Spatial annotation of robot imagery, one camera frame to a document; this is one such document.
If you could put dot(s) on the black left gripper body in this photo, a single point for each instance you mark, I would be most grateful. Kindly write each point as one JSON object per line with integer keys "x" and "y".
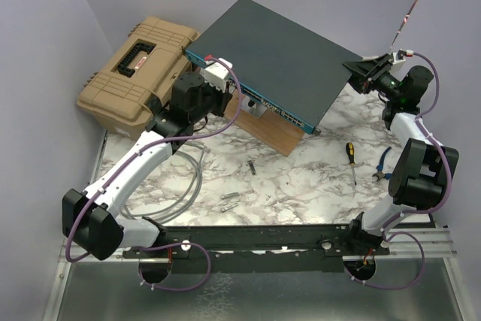
{"x": 213, "y": 100}

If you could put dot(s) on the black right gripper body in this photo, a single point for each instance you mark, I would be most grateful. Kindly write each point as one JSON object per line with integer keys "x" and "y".
{"x": 382, "y": 80}

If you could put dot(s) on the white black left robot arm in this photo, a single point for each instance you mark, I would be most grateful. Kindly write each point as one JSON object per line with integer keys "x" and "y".
{"x": 90, "y": 218}

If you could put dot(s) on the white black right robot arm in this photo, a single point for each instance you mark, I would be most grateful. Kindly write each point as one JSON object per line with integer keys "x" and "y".
{"x": 421, "y": 180}

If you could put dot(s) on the wooden base board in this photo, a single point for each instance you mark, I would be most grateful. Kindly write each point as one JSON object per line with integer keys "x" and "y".
{"x": 272, "y": 130}

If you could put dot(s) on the yellow black screwdriver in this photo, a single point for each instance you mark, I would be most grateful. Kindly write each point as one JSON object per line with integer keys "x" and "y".
{"x": 351, "y": 157}

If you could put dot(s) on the tan plastic tool case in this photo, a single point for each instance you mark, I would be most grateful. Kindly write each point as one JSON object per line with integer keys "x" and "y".
{"x": 136, "y": 82}

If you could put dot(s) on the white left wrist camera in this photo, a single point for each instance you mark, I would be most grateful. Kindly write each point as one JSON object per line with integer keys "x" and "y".
{"x": 216, "y": 74}

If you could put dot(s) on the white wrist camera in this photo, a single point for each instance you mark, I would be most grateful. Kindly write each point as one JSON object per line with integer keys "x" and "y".
{"x": 398, "y": 57}
{"x": 216, "y": 74}

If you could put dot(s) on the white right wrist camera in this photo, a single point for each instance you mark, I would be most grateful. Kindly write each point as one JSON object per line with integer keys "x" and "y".
{"x": 398, "y": 57}

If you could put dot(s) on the metal switch stand bracket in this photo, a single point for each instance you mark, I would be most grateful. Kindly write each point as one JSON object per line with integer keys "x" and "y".
{"x": 253, "y": 107}

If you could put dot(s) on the dark blue network switch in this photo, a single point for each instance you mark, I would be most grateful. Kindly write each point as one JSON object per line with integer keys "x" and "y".
{"x": 291, "y": 70}

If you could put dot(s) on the blue handled pliers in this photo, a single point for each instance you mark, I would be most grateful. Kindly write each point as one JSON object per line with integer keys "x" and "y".
{"x": 380, "y": 174}

